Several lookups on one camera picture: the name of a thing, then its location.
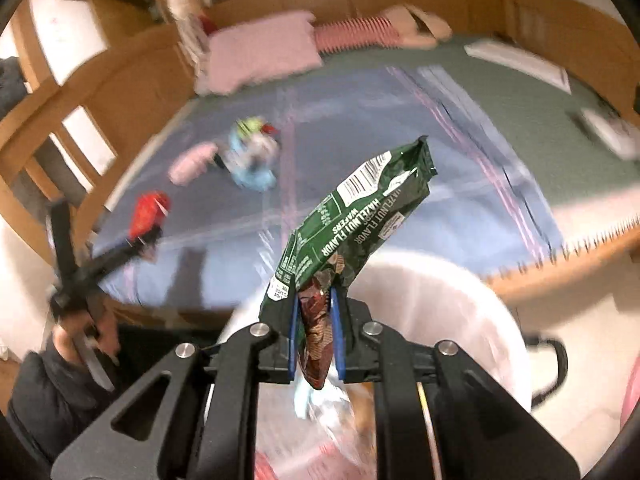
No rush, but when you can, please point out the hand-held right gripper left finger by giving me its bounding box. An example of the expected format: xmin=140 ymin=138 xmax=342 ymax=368
xmin=50 ymin=290 xmax=301 ymax=480

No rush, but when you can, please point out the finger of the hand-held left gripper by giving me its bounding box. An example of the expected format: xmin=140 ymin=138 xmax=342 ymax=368
xmin=50 ymin=199 xmax=83 ymax=291
xmin=75 ymin=227 xmax=163 ymax=291

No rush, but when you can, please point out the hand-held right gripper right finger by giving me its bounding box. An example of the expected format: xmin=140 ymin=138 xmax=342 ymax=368
xmin=330 ymin=287 xmax=581 ymax=480

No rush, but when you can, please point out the red cardboard box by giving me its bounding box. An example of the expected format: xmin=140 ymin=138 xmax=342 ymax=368
xmin=129 ymin=191 xmax=172 ymax=241

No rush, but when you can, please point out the white bin with plastic bag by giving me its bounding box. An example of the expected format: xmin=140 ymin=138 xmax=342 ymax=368
xmin=220 ymin=252 xmax=533 ymax=480

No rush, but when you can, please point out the dark green wafer wrapper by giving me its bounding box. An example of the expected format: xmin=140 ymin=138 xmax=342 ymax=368
xmin=259 ymin=135 xmax=438 ymax=391

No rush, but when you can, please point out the person's left forearm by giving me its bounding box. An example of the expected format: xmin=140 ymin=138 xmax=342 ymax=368
xmin=7 ymin=345 xmax=131 ymax=441

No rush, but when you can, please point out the person's left hand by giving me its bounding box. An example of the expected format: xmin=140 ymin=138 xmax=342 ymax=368
xmin=52 ymin=307 xmax=121 ymax=363

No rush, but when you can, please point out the pink packet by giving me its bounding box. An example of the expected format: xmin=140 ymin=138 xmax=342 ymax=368
xmin=168 ymin=141 xmax=219 ymax=186

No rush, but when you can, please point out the blue face mask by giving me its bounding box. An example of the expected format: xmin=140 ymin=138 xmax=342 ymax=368
xmin=230 ymin=160 xmax=276 ymax=191

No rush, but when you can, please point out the clear plastic wrapper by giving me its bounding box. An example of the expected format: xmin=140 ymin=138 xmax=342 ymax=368
xmin=225 ymin=132 xmax=280 ymax=171

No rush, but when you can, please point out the blue plaid bed sheet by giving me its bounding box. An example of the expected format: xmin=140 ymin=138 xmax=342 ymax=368
xmin=92 ymin=65 xmax=563 ymax=306

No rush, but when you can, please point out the hanging white cloth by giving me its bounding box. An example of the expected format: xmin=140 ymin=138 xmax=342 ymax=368
xmin=177 ymin=12 xmax=208 ymax=68

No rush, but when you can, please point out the pink pillow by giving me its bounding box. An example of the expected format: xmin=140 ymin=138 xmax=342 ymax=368
xmin=192 ymin=12 xmax=323 ymax=96

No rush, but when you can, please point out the green bed mat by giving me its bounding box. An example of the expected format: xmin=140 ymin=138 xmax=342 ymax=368
xmin=320 ymin=35 xmax=640 ymax=211

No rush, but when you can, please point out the striped plush doll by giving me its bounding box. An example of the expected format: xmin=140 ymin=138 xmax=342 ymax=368
xmin=312 ymin=4 xmax=453 ymax=56

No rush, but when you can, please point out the white flat board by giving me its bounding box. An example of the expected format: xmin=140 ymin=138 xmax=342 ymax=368
xmin=464 ymin=39 xmax=572 ymax=93

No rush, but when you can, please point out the white handheld device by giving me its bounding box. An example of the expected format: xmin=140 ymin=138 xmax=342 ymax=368
xmin=577 ymin=107 xmax=640 ymax=161

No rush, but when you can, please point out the wooden bunk bed frame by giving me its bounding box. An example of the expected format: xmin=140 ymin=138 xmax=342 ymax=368
xmin=0 ymin=0 xmax=640 ymax=306

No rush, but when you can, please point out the black cable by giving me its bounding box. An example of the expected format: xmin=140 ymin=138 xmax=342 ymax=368
xmin=522 ymin=337 xmax=571 ymax=406

